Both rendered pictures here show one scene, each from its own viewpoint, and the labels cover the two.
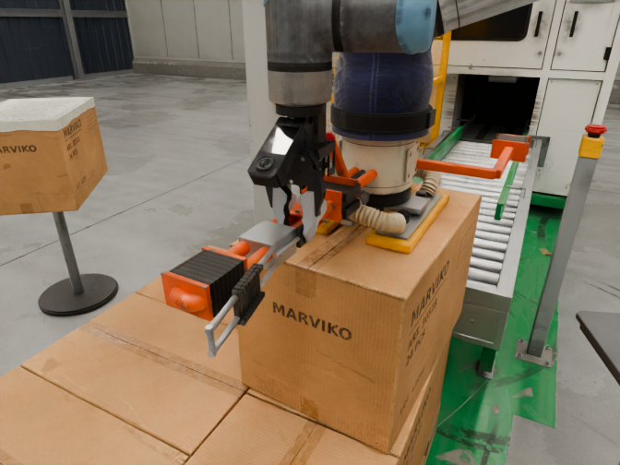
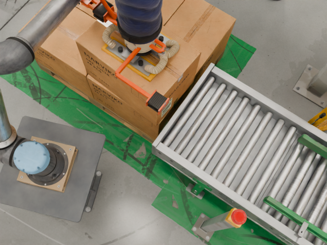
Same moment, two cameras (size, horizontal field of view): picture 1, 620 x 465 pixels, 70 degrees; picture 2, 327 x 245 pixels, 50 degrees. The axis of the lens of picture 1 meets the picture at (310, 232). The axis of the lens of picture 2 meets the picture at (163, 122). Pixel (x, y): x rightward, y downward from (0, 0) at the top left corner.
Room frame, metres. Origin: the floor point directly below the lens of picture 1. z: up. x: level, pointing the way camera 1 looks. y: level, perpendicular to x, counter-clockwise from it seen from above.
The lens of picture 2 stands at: (1.20, -1.19, 2.67)
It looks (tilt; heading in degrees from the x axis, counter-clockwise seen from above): 71 degrees down; 90
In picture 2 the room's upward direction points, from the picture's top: 7 degrees clockwise
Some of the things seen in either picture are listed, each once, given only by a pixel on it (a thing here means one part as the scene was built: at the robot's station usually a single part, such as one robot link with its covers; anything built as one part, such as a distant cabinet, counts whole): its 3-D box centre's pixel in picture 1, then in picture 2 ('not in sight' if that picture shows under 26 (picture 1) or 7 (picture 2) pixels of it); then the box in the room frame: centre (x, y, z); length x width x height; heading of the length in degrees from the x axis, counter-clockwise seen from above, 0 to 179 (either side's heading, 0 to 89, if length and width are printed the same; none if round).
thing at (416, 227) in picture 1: (411, 210); (130, 57); (0.98, -0.24, 0.97); 0.34 x 0.10 x 0.05; 151
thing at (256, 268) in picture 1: (271, 272); not in sight; (0.52, 0.05, 1.07); 0.31 x 0.03 x 0.05; 164
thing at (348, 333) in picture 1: (366, 285); (139, 63); (1.00, -0.15, 0.74); 0.60 x 0.40 x 0.40; 149
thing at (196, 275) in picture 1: (207, 280); not in sight; (0.50, 0.14, 1.07); 0.08 x 0.07 x 0.05; 151
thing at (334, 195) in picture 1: (329, 196); (103, 10); (0.80, -0.04, 1.07); 0.10 x 0.08 x 0.06; 61
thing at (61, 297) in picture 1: (66, 245); not in sight; (2.07, 1.28, 0.31); 0.40 x 0.40 x 0.62
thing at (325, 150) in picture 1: (303, 143); not in sight; (0.66, 0.01, 1.21); 0.09 x 0.08 x 0.12; 152
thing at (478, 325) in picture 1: (399, 302); (182, 110); (1.32, -0.32, 0.48); 0.70 x 0.03 x 0.15; 63
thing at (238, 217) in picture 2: (595, 131); (238, 217); (1.60, -1.03, 1.02); 0.07 x 0.07 x 0.04
